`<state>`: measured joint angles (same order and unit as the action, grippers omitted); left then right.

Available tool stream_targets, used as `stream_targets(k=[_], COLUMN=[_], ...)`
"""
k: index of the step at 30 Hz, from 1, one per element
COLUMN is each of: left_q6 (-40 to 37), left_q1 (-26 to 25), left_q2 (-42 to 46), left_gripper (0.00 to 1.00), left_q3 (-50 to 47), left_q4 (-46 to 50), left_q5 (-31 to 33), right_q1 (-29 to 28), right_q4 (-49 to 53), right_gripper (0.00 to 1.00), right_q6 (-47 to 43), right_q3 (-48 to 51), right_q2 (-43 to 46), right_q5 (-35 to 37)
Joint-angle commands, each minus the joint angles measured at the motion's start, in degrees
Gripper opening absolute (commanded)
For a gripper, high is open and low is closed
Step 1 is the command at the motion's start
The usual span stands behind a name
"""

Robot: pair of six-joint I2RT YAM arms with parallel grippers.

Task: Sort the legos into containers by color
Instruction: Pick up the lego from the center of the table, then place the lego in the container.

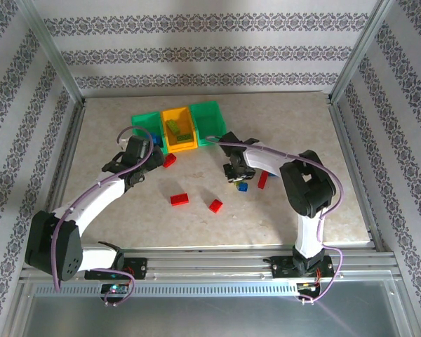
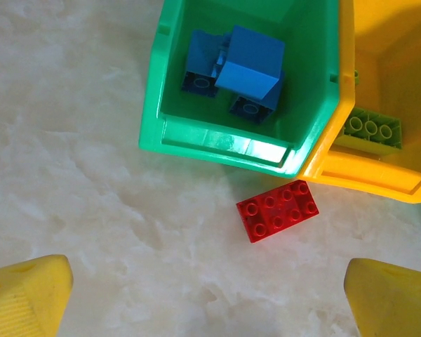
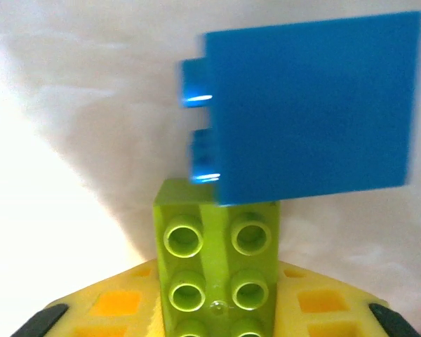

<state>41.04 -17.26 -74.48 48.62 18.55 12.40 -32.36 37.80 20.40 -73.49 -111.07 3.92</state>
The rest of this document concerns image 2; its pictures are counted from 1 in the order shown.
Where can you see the green plastic bin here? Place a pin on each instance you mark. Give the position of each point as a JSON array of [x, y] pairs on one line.
[[231, 138]]

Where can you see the blue lego brick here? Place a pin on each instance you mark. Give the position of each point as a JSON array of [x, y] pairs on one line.
[[252, 59], [200, 56], [252, 109]]

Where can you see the yellow plastic bin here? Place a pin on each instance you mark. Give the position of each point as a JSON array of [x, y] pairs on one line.
[[407, 70]]

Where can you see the lime green lego brick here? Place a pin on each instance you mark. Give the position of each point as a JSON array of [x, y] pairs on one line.
[[356, 76], [372, 130]]

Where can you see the red two-by-four lego brick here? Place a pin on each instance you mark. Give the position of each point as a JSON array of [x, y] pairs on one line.
[[277, 210]]

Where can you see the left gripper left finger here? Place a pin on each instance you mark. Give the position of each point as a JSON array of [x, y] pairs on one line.
[[28, 298]]

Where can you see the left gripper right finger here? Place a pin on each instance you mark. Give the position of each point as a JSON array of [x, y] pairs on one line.
[[393, 302]]

